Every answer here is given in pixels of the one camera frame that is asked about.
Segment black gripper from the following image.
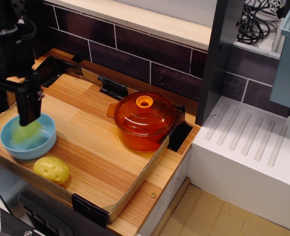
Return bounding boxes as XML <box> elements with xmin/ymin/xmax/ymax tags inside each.
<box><xmin>0</xmin><ymin>28</ymin><xmax>43</xmax><ymax>126</ymax></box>

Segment green plastic pear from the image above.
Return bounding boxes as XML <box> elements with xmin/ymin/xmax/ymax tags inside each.
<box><xmin>11</xmin><ymin>121</ymin><xmax>41</xmax><ymax>144</ymax></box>

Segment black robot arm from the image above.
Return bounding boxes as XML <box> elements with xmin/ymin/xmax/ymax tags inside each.
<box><xmin>0</xmin><ymin>0</ymin><xmax>43</xmax><ymax>126</ymax></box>

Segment light blue bowl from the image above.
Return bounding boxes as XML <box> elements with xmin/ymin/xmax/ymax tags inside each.
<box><xmin>0</xmin><ymin>113</ymin><xmax>57</xmax><ymax>160</ymax></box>

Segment yellow plastic potato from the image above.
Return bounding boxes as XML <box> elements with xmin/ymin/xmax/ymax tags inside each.
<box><xmin>33</xmin><ymin>156</ymin><xmax>70</xmax><ymax>185</ymax></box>

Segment cardboard fence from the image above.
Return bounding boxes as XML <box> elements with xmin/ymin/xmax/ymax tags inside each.
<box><xmin>0</xmin><ymin>55</ymin><xmax>194</xmax><ymax>228</ymax></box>

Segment amber glass pot lid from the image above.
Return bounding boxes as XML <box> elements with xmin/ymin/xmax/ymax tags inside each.
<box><xmin>107</xmin><ymin>92</ymin><xmax>177</xmax><ymax>136</ymax></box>

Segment brass screw in table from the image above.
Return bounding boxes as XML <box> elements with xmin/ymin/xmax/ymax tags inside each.
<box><xmin>150</xmin><ymin>192</ymin><xmax>157</xmax><ymax>198</ymax></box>

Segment white toy sink drainboard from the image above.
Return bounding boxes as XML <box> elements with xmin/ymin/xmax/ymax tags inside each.
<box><xmin>188</xmin><ymin>97</ymin><xmax>290</xmax><ymax>230</ymax></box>

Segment dark grey vertical post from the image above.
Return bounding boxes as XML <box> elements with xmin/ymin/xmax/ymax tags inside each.
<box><xmin>195</xmin><ymin>0</ymin><xmax>244</xmax><ymax>126</ymax></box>

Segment tangled black cables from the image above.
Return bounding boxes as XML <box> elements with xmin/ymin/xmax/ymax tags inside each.
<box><xmin>236</xmin><ymin>0</ymin><xmax>287</xmax><ymax>45</ymax></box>

